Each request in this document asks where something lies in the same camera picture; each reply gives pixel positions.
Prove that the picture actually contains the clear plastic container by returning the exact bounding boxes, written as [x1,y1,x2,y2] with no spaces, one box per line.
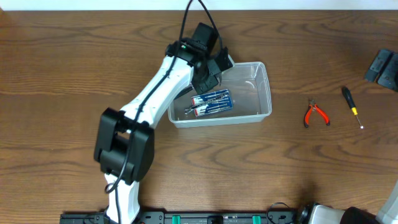
[168,62,272,128]

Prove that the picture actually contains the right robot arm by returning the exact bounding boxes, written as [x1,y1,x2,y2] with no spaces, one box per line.
[294,49,397,224]

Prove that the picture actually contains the red black pliers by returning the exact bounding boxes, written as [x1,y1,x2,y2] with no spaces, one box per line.
[303,98,331,129]

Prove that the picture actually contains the blue screwdriver set case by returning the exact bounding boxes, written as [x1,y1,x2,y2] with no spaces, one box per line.
[191,89,233,117]

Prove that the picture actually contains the chrome ring wrench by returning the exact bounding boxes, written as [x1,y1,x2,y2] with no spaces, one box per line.
[184,92,229,114]

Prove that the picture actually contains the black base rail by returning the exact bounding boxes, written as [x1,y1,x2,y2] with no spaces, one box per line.
[59,207,308,224]

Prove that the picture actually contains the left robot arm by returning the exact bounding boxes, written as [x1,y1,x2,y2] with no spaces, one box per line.
[94,23,234,223]

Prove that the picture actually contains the black yellow screwdriver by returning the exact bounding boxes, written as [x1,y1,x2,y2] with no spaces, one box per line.
[341,86,364,129]

